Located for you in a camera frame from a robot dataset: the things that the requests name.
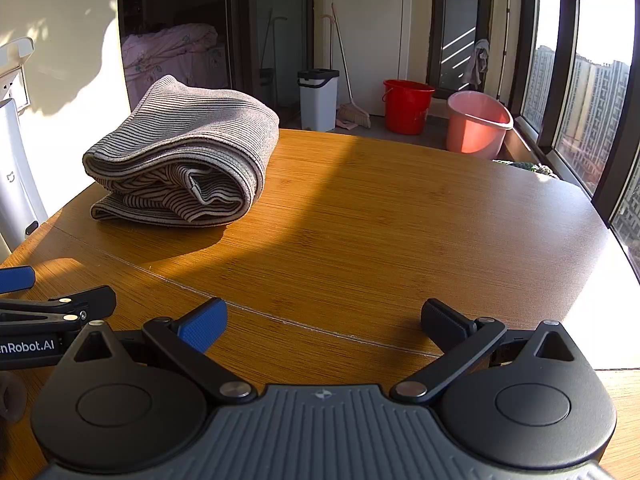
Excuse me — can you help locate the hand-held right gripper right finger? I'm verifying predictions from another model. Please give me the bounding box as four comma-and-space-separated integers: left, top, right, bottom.
391, 298, 576, 406

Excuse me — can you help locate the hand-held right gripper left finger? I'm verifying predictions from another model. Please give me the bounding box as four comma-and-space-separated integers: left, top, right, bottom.
75, 297, 258, 406

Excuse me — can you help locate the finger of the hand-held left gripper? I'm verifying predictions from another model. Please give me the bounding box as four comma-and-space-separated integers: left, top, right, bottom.
0, 285, 117, 334
0, 265, 37, 294

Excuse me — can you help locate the black white striped garment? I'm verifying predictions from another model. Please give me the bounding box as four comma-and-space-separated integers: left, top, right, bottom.
82, 74, 280, 225

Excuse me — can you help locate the white tall appliance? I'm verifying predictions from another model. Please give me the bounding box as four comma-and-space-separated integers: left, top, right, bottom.
0, 97, 49, 257

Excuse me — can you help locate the pink plastic basin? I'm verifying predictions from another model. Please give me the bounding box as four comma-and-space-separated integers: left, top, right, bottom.
446, 91, 515, 160

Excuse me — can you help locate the red plastic bucket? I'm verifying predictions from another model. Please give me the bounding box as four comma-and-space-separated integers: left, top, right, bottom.
382, 79, 436, 136

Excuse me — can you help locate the white trash bin black lid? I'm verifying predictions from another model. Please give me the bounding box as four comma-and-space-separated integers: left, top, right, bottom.
297, 68, 340, 132

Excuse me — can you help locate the grey hanging cloth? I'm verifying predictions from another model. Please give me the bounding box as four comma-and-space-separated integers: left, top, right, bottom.
462, 38, 491, 89

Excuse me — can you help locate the mop in hallway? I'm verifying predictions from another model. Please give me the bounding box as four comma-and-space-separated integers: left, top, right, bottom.
259, 7, 289, 107

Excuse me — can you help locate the long mop pole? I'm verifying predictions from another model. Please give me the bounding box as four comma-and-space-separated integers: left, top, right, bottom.
496, 0, 512, 107

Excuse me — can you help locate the dark framed glass door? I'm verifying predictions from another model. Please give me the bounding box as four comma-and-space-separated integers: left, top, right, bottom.
425, 0, 496, 100

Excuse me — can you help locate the white wall socket with cover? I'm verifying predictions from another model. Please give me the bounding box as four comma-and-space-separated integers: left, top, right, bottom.
0, 37, 36, 112

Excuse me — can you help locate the broom with long handle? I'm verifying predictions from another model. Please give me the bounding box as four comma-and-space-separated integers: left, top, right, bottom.
330, 2, 372, 130

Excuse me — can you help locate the dark window frame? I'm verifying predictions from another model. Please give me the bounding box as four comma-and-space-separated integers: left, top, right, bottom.
519, 0, 640, 283

